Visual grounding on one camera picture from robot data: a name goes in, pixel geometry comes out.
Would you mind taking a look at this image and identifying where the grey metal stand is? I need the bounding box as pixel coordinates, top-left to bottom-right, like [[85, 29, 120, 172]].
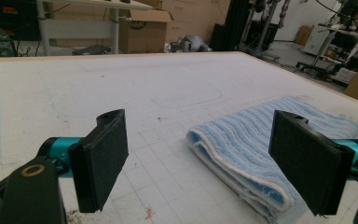
[[255, 0, 290, 54]]

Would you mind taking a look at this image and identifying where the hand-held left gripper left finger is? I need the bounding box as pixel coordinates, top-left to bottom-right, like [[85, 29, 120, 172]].
[[43, 108, 131, 215]]

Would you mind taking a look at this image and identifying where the open cardboard box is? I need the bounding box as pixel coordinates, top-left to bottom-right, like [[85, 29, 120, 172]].
[[118, 8, 173, 54]]

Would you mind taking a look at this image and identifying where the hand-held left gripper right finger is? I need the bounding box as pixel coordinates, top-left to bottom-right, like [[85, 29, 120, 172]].
[[268, 109, 358, 217]]

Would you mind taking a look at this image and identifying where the black flat case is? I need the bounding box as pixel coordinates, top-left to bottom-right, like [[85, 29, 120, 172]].
[[73, 45, 111, 56]]

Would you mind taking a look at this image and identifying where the grey rounded device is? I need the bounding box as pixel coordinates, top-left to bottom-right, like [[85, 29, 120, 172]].
[[171, 35, 213, 53]]

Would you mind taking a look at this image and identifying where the small cardboard box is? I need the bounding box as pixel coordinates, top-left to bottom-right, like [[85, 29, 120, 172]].
[[294, 24, 314, 46]]

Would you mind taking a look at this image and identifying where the blue striped towel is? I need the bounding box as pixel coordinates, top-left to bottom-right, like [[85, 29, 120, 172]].
[[186, 95, 358, 224]]

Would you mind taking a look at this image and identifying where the white desk frame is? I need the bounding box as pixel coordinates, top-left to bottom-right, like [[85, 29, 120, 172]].
[[36, 0, 153, 57]]

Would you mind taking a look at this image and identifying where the white cabinet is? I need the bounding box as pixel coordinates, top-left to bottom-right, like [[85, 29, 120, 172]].
[[302, 24, 337, 57]]

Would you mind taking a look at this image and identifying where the white foam mat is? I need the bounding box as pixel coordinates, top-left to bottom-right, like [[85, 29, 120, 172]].
[[0, 51, 358, 224]]

